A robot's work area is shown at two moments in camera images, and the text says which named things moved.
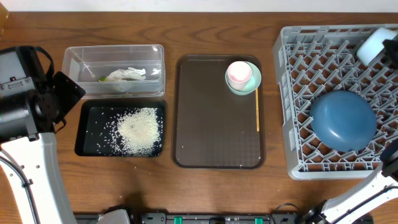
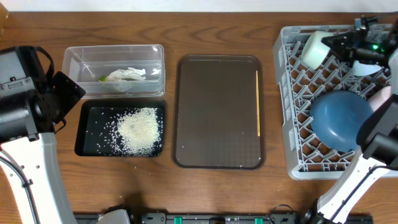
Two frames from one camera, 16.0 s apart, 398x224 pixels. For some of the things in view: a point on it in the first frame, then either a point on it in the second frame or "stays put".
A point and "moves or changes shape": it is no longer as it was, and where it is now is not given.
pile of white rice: [138, 130] stays put
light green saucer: [252, 85] -> [314, 50]
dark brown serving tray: [213, 126] stays put
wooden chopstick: [257, 109] stays put
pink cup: [239, 73] -> [380, 97]
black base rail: [284, 215] stays put
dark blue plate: [343, 121] stays put
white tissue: [117, 75] stays put
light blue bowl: [374, 45] moves or changes shape
